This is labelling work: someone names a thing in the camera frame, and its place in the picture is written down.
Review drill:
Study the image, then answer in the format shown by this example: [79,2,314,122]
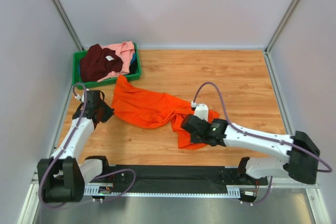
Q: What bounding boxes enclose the orange t shirt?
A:
[112,76,206,150]

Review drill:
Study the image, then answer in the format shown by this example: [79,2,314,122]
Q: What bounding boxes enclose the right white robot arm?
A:
[181,114,320,185]

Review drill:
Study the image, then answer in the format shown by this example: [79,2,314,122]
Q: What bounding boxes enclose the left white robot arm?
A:
[37,90,114,205]

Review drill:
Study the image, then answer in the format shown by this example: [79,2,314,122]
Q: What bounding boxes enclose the green plastic bin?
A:
[72,43,142,89]

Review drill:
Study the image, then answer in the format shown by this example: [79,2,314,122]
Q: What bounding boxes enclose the maroon t shirt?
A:
[79,44,123,82]

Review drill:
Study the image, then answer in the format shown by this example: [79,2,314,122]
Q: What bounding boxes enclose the blue t shirt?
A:
[130,53,138,65]

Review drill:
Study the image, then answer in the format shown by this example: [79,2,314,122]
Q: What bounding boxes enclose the pink t shirt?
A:
[98,41,135,82]

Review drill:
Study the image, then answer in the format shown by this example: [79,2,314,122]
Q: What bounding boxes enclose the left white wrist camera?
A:
[74,90,89,104]

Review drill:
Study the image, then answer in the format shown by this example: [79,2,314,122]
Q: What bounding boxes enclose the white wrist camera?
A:
[191,101,209,121]
[74,90,89,104]

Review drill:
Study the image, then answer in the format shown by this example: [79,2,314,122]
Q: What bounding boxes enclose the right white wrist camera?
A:
[191,101,209,121]

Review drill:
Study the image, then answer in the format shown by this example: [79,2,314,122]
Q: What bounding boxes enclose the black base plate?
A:
[102,165,268,192]

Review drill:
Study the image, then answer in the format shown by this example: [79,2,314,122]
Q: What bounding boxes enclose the grey slotted cable duct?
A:
[84,184,257,199]

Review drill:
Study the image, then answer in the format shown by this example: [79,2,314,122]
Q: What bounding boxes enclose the left aluminium frame post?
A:
[51,0,84,51]

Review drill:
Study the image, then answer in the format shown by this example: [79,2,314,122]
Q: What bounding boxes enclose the aluminium frame post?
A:
[264,0,317,52]
[51,0,84,51]

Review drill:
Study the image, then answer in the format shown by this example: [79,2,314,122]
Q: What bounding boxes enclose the right aluminium frame post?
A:
[264,0,317,52]

